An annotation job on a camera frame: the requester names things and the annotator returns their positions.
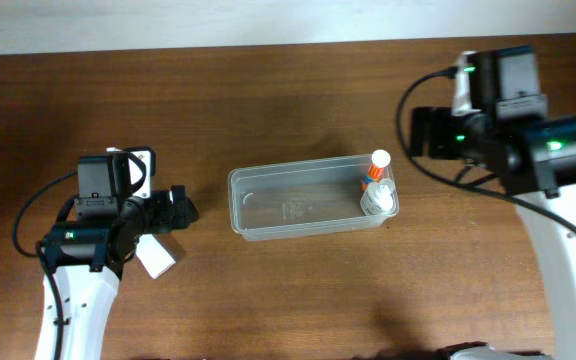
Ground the orange tube white cap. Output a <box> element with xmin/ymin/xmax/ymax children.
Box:
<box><xmin>361</xmin><ymin>149</ymin><xmax>391</xmax><ymax>191</ymax></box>

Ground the clear plastic container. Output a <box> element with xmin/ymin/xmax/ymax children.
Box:
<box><xmin>228</xmin><ymin>154</ymin><xmax>400</xmax><ymax>241</ymax></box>

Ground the left black cable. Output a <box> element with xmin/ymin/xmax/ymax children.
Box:
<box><xmin>11</xmin><ymin>170</ymin><xmax>79</xmax><ymax>259</ymax></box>

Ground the white translucent spray bottle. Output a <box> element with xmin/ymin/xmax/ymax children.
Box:
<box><xmin>360</xmin><ymin>178</ymin><xmax>397</xmax><ymax>216</ymax></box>

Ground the white green medicine box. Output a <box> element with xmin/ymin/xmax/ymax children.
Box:
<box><xmin>135</xmin><ymin>234</ymin><xmax>176</xmax><ymax>279</ymax></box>

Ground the right black cable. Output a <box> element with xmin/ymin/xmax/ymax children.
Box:
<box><xmin>395</xmin><ymin>67</ymin><xmax>576</xmax><ymax>276</ymax></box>

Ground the black bottle white cap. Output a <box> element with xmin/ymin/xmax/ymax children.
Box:
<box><xmin>183</xmin><ymin>198</ymin><xmax>199</xmax><ymax>227</ymax></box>

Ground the black cable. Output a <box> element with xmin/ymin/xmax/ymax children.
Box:
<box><xmin>11</xmin><ymin>170</ymin><xmax>79</xmax><ymax>259</ymax></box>
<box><xmin>395</xmin><ymin>67</ymin><xmax>576</xmax><ymax>276</ymax></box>

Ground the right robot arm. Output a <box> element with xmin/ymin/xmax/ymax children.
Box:
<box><xmin>407</xmin><ymin>107</ymin><xmax>576</xmax><ymax>359</ymax></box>

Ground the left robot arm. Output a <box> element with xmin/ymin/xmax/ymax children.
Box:
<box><xmin>34</xmin><ymin>185</ymin><xmax>198</xmax><ymax>359</ymax></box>

